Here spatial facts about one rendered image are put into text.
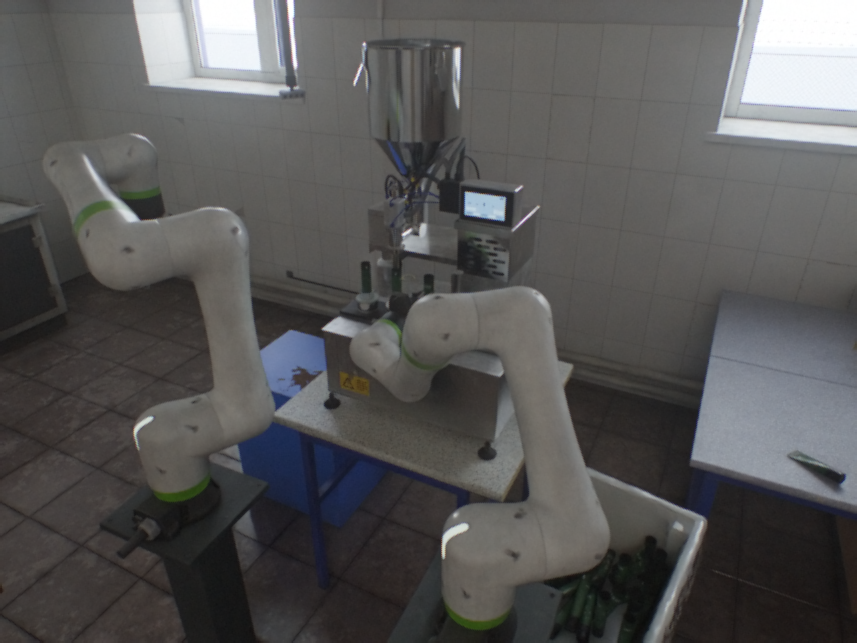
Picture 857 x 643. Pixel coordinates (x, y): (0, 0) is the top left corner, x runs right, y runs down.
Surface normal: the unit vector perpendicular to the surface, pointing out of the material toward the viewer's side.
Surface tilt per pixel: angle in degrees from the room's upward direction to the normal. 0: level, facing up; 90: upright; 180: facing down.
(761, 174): 90
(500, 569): 88
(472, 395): 90
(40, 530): 0
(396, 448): 0
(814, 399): 0
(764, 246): 90
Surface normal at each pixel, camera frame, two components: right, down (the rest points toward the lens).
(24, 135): 0.89, 0.22
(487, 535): 0.04, -0.78
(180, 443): 0.60, 0.36
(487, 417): -0.45, 0.43
